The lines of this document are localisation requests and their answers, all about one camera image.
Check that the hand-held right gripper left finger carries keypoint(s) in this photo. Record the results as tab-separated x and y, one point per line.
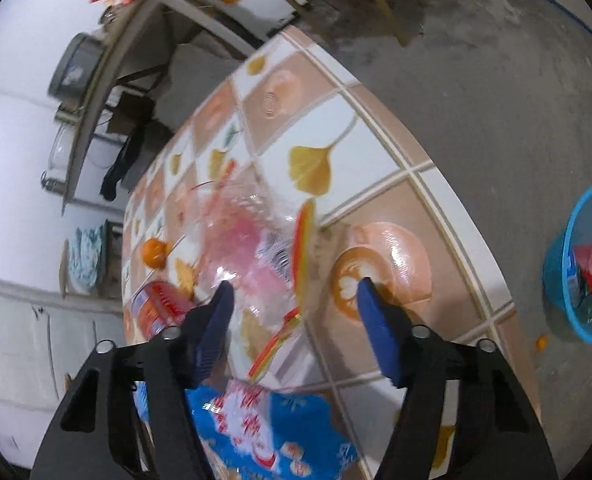
216	325

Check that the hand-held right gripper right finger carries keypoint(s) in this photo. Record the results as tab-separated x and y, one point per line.
378	330

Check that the red drink can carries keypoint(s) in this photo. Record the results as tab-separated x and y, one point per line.
156	310

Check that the clear plastic package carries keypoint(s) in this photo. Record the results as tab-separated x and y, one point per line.
246	240

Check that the orange tangerine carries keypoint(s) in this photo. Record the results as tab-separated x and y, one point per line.
154	252

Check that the blue crinkled snack bag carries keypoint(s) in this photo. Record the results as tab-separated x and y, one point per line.
296	430

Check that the blue mesh basket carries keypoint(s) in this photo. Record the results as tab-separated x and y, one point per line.
558	270

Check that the blue toothpaste box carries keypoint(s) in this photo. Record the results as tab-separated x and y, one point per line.
570	267

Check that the wooden chair with cloth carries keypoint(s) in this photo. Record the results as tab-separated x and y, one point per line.
111	260

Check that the floral cloth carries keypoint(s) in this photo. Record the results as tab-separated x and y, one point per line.
86	257

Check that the orange peel piece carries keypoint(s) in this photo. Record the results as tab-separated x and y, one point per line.
541	342

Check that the leaf patterned tablecloth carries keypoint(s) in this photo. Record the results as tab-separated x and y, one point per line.
375	160

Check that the black clothing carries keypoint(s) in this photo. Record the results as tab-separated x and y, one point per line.
131	160

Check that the white door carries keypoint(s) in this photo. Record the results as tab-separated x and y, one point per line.
16	350

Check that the metal water bottle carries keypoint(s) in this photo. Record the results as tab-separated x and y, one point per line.
53	182

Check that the brown cardboard box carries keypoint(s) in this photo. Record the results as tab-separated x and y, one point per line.
131	115

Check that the clear glass bowl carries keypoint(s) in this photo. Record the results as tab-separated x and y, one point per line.
62	147

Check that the white sack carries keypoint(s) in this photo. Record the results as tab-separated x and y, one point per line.
191	90

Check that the grey metal side table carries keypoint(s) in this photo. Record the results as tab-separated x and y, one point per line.
96	110

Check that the steel mug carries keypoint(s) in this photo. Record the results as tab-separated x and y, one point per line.
70	112

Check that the grey rice cooker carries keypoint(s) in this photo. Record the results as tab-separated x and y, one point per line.
73	70

